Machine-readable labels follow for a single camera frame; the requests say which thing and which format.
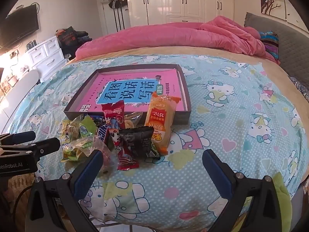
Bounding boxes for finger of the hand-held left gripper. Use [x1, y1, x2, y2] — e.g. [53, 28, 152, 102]
[0, 131, 36, 145]
[0, 138, 61, 160]

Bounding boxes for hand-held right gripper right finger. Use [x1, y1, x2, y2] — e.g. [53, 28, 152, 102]
[202, 149, 284, 232]

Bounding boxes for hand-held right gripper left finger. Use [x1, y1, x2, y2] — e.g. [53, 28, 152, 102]
[25, 149, 104, 232]

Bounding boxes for clear zip bag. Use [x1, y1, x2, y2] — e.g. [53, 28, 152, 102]
[93, 136, 114, 174]

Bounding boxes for red swirl candy packet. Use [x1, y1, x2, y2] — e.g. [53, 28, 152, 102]
[109, 128, 140, 171]

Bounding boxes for brown chocolate bar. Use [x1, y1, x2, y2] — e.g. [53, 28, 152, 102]
[95, 123, 114, 138]

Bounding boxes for light green snack packet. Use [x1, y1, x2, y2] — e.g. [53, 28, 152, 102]
[78, 115, 98, 137]

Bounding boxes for black snack packet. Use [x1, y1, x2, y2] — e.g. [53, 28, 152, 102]
[119, 126, 161, 161]

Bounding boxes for dark cardboard box tray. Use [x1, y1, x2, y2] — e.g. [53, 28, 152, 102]
[64, 64, 192, 126]

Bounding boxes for red snack packet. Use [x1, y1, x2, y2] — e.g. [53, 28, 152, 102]
[101, 101, 126, 130]

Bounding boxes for clear packet of yellow snacks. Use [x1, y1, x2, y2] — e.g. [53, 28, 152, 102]
[124, 111, 144, 129]

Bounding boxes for orange bread packet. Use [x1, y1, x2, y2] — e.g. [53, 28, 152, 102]
[144, 91, 181, 155]

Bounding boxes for brown shaggy rug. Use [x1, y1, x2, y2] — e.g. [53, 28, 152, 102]
[7, 174, 39, 199]

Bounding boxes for green clear snack packet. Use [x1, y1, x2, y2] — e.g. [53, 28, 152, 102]
[60, 136, 97, 162]

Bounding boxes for cartoon cat print bedsheet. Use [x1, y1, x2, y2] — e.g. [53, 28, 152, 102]
[13, 53, 305, 228]

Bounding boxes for white drawer chest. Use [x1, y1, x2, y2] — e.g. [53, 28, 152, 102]
[25, 36, 69, 83]

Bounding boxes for pink book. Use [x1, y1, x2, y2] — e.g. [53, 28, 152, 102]
[77, 71, 188, 113]

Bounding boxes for dark paper bag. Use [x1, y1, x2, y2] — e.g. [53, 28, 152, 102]
[57, 26, 79, 54]

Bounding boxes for pile of dark clothes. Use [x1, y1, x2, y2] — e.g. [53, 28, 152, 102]
[72, 30, 93, 44]

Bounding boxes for grey patterned pillow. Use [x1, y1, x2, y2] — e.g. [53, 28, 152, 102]
[288, 76, 309, 99]

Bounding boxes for striped colourful pillow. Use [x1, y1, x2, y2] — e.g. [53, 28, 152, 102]
[259, 31, 280, 62]

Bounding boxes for white door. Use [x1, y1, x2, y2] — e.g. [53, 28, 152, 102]
[95, 0, 132, 35]

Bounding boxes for pink blanket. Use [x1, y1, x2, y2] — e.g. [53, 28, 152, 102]
[75, 16, 280, 64]

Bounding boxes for grey quilted headboard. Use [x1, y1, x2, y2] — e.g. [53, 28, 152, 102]
[244, 12, 309, 87]

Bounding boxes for white wardrobe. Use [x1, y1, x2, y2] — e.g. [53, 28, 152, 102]
[143, 0, 234, 26]

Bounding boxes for black wall television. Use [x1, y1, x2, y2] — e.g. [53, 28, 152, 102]
[0, 3, 39, 49]

